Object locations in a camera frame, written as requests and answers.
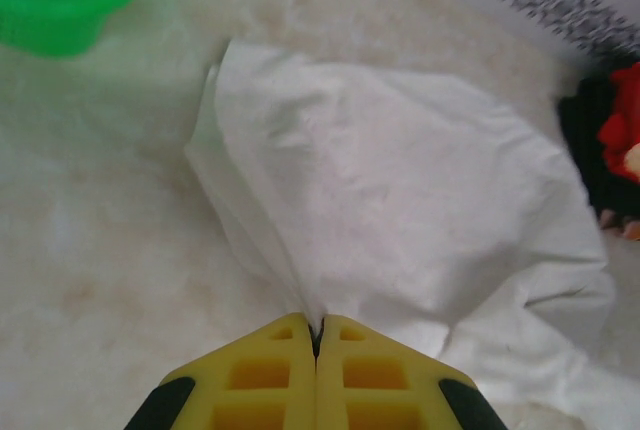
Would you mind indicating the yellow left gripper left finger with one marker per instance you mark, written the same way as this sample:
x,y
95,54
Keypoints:
x,y
260,380

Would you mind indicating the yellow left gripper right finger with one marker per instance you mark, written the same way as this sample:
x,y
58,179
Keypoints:
x,y
380,380

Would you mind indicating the white t-shirt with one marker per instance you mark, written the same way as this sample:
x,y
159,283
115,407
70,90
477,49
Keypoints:
x,y
375,175

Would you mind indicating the red teddy bear t-shirt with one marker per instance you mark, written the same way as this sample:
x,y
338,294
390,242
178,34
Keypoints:
x,y
622,130

